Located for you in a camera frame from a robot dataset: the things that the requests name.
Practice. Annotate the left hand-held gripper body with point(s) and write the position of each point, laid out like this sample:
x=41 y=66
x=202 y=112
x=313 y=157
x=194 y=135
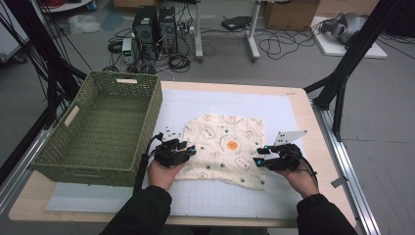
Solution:
x=168 y=155

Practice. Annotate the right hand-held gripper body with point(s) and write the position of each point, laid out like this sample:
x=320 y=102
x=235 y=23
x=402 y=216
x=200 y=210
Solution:
x=287 y=158

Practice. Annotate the cream printed cloth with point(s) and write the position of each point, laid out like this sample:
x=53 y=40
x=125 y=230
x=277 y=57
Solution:
x=225 y=163

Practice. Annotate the green woven basket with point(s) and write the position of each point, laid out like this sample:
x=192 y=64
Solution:
x=98 y=130

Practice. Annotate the person's left hand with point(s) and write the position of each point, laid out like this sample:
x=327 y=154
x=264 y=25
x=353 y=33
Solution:
x=163 y=176

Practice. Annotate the person's right hand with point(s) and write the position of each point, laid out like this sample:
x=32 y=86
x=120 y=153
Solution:
x=303 y=181

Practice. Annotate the grey tape piece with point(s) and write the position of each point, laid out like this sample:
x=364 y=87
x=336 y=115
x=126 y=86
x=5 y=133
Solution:
x=339 y=182

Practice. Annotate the white grid mat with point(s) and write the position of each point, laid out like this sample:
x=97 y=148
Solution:
x=228 y=104

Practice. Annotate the small white power supply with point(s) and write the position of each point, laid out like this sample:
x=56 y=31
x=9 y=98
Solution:
x=128 y=50

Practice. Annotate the black computer tower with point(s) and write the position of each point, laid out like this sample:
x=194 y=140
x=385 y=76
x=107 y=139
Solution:
x=168 y=29
x=145 y=29

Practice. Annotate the white floor board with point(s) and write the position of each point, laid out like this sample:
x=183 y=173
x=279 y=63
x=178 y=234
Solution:
x=332 y=49

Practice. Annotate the black flat device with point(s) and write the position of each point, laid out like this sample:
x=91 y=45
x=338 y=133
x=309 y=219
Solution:
x=236 y=23

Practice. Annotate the black metal stand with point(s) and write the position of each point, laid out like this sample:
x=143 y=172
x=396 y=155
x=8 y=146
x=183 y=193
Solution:
x=359 y=42
x=42 y=52

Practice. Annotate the cardboard box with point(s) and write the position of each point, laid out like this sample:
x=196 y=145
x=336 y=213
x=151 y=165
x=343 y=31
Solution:
x=290 y=14

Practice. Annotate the grey headset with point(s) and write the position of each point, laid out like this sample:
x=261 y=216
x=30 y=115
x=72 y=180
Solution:
x=345 y=26

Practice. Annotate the clear plastic bag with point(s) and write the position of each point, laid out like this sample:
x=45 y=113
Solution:
x=84 y=23

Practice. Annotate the white round table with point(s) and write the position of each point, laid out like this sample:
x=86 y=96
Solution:
x=65 y=6

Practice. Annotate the aluminium frame rail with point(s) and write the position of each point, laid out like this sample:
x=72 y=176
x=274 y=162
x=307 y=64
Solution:
x=23 y=166
x=349 y=169

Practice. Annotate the white desk frame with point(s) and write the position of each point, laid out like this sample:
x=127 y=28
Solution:
x=253 y=32

